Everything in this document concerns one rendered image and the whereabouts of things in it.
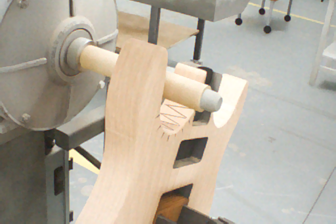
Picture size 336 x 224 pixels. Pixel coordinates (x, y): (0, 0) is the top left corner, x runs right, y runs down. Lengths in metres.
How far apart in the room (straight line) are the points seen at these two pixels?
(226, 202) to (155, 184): 1.90
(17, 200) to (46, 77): 0.37
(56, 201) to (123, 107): 0.63
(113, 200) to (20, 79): 0.20
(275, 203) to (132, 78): 2.12
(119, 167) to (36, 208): 0.50
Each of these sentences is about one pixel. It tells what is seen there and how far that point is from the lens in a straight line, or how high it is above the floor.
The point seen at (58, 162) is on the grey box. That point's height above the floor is 0.89.
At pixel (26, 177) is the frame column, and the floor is 0.93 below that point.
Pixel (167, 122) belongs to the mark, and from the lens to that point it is 0.56.
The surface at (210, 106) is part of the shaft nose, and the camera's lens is 0.50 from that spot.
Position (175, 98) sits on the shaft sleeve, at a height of 1.25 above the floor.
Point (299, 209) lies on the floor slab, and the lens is 2.55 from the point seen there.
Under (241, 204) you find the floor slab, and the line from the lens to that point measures 2.45.
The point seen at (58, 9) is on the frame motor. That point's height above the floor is 1.31.
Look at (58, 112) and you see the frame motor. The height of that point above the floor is 1.16.
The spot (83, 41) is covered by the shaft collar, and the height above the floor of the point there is 1.27.
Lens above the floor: 1.46
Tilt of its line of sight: 28 degrees down
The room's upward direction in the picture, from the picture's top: 6 degrees clockwise
